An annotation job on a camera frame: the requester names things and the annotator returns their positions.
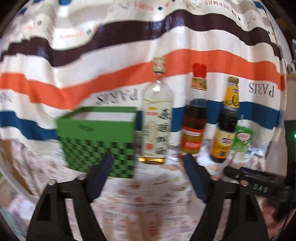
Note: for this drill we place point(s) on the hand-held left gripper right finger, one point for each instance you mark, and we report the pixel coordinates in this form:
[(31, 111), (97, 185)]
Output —
[(196, 177)]

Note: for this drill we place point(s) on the striped printed curtain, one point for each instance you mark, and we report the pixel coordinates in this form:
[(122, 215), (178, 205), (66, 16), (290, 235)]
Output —
[(115, 46)]

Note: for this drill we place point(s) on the green checkered box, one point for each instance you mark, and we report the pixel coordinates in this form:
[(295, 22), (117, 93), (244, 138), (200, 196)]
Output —
[(97, 136)]

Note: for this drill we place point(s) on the cartoon printed tablecloth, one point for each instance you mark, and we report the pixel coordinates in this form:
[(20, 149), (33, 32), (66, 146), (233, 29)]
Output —
[(150, 192)]

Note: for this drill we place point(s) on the yellow label oyster sauce bottle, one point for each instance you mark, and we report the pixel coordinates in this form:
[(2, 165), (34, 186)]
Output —
[(225, 129)]

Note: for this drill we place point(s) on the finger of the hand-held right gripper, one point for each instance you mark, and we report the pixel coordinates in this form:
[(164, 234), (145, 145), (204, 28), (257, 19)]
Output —
[(233, 172)]

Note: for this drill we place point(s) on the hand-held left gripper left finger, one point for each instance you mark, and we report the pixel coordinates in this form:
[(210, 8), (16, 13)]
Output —
[(103, 172)]

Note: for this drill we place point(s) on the green milk drink carton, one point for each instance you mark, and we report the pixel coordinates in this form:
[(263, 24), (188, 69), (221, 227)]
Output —
[(244, 139)]

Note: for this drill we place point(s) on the person's right hand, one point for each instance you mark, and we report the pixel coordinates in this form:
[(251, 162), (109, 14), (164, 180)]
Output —
[(269, 212)]

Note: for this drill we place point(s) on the red cap sesame oil bottle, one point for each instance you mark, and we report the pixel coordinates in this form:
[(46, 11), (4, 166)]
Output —
[(194, 125)]

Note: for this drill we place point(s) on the clear cooking wine bottle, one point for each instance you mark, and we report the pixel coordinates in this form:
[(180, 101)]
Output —
[(157, 115)]

